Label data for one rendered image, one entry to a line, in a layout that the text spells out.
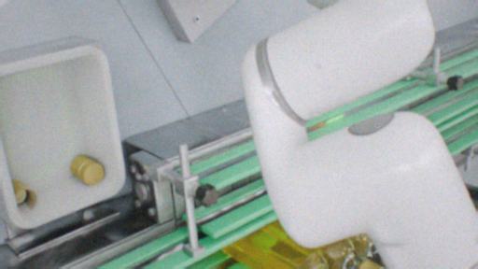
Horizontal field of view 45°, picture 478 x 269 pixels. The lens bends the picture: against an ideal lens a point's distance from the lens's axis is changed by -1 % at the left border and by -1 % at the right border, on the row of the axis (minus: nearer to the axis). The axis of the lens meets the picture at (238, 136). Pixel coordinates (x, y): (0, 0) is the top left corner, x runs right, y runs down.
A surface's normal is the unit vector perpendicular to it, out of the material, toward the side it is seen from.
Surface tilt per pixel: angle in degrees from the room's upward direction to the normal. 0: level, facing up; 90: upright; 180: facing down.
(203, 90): 0
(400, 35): 48
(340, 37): 73
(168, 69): 0
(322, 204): 64
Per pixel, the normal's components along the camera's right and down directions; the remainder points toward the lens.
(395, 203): -0.28, 0.37
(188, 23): 0.69, 0.20
